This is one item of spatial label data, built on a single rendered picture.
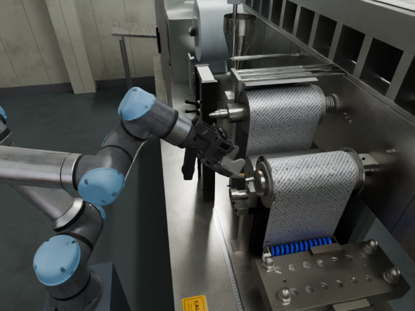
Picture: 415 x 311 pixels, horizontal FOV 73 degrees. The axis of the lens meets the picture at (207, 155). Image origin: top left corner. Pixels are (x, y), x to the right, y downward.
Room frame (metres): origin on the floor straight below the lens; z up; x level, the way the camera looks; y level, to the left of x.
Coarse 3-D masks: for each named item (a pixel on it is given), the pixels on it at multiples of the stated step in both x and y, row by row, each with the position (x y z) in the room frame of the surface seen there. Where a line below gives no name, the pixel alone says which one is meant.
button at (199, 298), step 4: (196, 296) 0.42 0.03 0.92; (200, 296) 0.42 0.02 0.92; (184, 300) 0.41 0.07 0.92; (188, 300) 0.41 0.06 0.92; (192, 300) 0.41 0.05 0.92; (196, 300) 0.41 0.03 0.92; (200, 300) 0.41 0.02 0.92; (204, 300) 0.41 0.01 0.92; (184, 304) 0.39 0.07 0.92; (188, 304) 0.39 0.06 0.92; (192, 304) 0.39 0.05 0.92; (196, 304) 0.39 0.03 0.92; (200, 304) 0.39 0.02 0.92; (204, 304) 0.39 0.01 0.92; (184, 308) 0.38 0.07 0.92; (188, 308) 0.38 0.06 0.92; (192, 308) 0.38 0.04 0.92; (196, 308) 0.38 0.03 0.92; (200, 308) 0.38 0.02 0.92; (204, 308) 0.38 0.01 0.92
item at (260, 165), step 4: (260, 164) 0.61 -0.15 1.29; (264, 164) 0.59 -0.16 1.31; (356, 164) 0.60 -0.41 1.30; (256, 168) 0.63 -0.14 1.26; (260, 168) 0.61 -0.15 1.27; (264, 168) 0.58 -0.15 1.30; (356, 168) 0.59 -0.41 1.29; (264, 172) 0.58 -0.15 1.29; (268, 172) 0.56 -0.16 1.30; (356, 172) 0.58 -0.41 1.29; (268, 176) 0.55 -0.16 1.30; (356, 176) 0.58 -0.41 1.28; (268, 180) 0.55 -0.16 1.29; (356, 180) 0.57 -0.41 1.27; (268, 184) 0.54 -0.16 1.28; (356, 184) 0.57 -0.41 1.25; (268, 188) 0.54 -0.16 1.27; (268, 192) 0.53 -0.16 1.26; (260, 196) 0.58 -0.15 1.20; (264, 196) 0.55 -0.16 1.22; (268, 196) 0.53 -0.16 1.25; (264, 200) 0.55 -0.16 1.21; (268, 200) 0.53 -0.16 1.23
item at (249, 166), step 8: (280, 152) 0.75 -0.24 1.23; (288, 152) 0.74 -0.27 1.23; (296, 152) 0.74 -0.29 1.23; (304, 152) 0.74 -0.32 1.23; (312, 152) 0.74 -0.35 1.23; (320, 152) 0.74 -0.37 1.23; (248, 160) 0.73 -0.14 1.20; (256, 160) 0.70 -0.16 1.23; (248, 168) 0.71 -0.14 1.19; (248, 176) 0.70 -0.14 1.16
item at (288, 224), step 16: (288, 208) 0.53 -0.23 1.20; (304, 208) 0.54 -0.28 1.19; (320, 208) 0.55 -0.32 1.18; (336, 208) 0.56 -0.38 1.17; (272, 224) 0.52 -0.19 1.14; (288, 224) 0.53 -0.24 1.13; (304, 224) 0.54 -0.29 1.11; (320, 224) 0.55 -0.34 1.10; (336, 224) 0.56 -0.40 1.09; (272, 240) 0.53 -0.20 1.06; (288, 240) 0.54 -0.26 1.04; (304, 240) 0.55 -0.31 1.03
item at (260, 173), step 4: (256, 172) 0.59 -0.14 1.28; (260, 172) 0.58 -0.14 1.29; (256, 176) 0.59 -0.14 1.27; (260, 176) 0.57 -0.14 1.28; (264, 176) 0.57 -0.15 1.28; (256, 180) 0.58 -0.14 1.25; (260, 180) 0.56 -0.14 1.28; (264, 180) 0.56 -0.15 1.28; (256, 184) 0.58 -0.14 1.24; (260, 184) 0.56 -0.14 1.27; (264, 184) 0.55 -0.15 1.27; (256, 188) 0.58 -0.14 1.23; (260, 188) 0.55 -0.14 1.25; (264, 188) 0.55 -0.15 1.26; (256, 192) 0.57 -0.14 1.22; (260, 192) 0.55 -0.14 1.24; (264, 192) 0.54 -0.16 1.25
